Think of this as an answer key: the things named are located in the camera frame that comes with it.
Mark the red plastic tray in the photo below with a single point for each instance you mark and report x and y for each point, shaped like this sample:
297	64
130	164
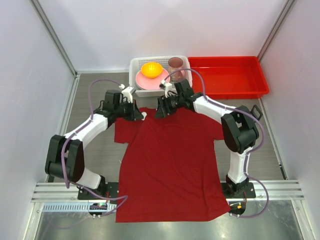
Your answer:
231	77

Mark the pink plate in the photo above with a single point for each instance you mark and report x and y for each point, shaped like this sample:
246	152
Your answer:
146	83

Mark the pink floral mug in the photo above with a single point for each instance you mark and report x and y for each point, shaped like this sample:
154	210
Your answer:
175	69

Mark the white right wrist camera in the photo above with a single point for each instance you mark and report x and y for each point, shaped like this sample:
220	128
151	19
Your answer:
167	87

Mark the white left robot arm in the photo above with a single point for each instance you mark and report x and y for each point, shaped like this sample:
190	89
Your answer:
65	157

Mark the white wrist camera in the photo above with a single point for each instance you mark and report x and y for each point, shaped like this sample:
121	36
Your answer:
127	93
167	87

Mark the white perforated plastic basket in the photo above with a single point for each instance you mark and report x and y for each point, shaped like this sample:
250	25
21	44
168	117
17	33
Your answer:
136	64

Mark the orange plastic bowl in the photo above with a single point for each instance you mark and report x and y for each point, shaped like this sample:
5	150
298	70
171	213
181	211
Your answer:
151	70

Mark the aluminium front rail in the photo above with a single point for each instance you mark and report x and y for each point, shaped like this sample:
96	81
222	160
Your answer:
57	198

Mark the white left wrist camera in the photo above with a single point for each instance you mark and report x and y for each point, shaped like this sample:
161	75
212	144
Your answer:
127	93

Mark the round colourful brooch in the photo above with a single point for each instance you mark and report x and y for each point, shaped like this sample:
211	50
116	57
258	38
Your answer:
144	114

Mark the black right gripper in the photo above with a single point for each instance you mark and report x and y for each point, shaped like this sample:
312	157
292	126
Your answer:
163	108

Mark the black brooch box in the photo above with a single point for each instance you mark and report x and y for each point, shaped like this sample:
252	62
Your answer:
256	112

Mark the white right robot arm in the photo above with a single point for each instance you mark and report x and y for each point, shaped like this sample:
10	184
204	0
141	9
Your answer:
239	129

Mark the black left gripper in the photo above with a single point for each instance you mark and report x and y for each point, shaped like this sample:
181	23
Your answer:
135	114

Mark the red t-shirt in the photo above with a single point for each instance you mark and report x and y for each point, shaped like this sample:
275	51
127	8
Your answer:
169	170

